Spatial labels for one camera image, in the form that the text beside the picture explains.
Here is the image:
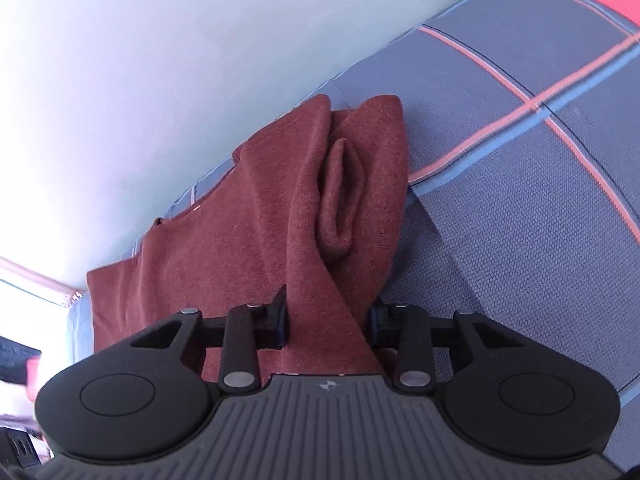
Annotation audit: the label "dark object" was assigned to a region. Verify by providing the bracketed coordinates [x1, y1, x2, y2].
[0, 344, 43, 386]

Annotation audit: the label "blue plaid bed sheet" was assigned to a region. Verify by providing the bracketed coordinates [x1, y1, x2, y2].
[67, 0, 640, 411]

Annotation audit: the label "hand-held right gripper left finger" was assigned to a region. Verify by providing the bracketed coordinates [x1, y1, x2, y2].
[129, 284, 290, 392]

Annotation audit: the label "window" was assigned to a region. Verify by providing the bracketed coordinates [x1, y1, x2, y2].
[0, 255, 86, 341]

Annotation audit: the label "pink patterned curtain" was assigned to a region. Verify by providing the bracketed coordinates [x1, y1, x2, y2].
[0, 256, 85, 308]

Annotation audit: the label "rust red knit sweater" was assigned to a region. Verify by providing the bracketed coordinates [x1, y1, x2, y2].
[86, 94, 413, 387]

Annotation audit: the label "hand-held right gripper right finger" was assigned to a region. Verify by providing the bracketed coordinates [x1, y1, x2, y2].
[367, 298, 529, 392]

